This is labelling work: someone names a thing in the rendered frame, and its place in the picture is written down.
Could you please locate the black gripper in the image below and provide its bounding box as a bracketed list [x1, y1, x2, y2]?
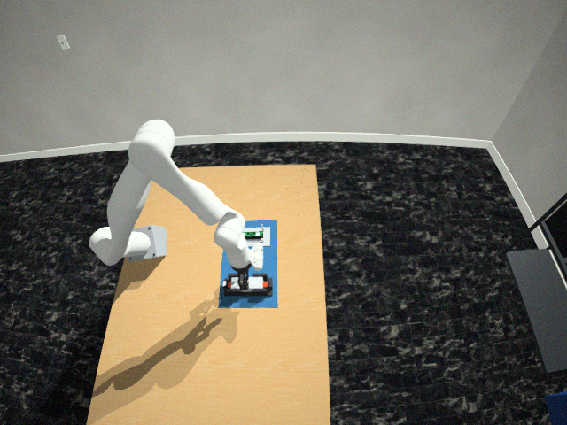
[231, 263, 252, 290]

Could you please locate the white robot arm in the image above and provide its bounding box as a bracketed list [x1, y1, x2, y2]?
[89, 120, 263, 271]

